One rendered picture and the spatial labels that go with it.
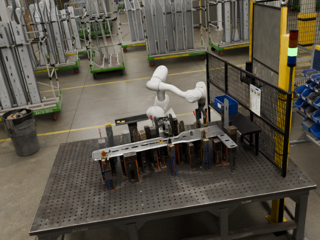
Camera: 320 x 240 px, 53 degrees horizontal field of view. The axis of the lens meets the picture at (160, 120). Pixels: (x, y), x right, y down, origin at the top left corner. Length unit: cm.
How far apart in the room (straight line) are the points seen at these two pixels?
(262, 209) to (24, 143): 386
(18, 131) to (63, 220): 289
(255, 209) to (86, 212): 195
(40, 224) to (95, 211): 48
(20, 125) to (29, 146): 42
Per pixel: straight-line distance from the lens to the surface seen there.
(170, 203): 295
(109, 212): 297
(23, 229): 430
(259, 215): 390
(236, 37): 1098
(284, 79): 299
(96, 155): 325
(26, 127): 566
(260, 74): 572
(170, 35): 1032
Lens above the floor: 257
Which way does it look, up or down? 25 degrees down
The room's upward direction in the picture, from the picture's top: 6 degrees counter-clockwise
